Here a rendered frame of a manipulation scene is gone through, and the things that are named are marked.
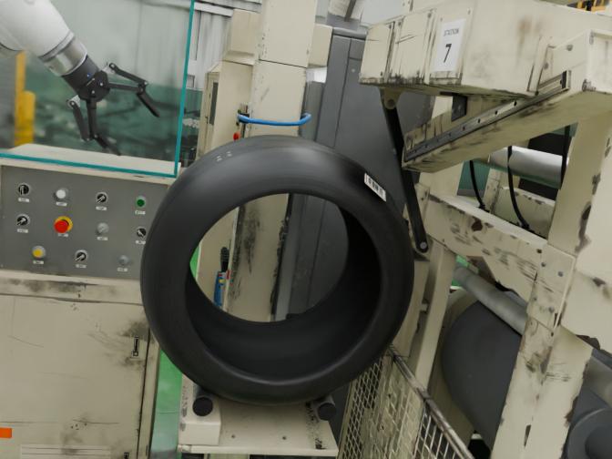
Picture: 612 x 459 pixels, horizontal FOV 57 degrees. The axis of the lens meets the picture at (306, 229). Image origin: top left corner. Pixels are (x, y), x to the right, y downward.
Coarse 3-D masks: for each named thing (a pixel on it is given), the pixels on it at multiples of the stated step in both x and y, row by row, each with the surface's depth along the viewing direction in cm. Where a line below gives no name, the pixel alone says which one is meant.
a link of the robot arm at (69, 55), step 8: (72, 32) 119; (64, 40) 116; (72, 40) 118; (56, 48) 116; (64, 48) 117; (72, 48) 118; (80, 48) 120; (40, 56) 117; (48, 56) 116; (56, 56) 117; (64, 56) 117; (72, 56) 118; (80, 56) 119; (48, 64) 118; (56, 64) 118; (64, 64) 118; (72, 64) 119; (80, 64) 121; (56, 72) 119; (64, 72) 119
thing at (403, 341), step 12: (420, 252) 163; (420, 264) 155; (420, 276) 156; (420, 288) 157; (420, 300) 158; (408, 312) 159; (408, 324) 160; (396, 336) 160; (408, 336) 161; (396, 348) 161; (408, 348) 162
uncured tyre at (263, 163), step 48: (240, 144) 120; (288, 144) 114; (192, 192) 110; (240, 192) 109; (288, 192) 110; (336, 192) 112; (192, 240) 109; (384, 240) 117; (144, 288) 114; (192, 288) 142; (336, 288) 149; (384, 288) 119; (192, 336) 114; (240, 336) 147; (288, 336) 149; (336, 336) 147; (384, 336) 123; (240, 384) 119; (288, 384) 121; (336, 384) 124
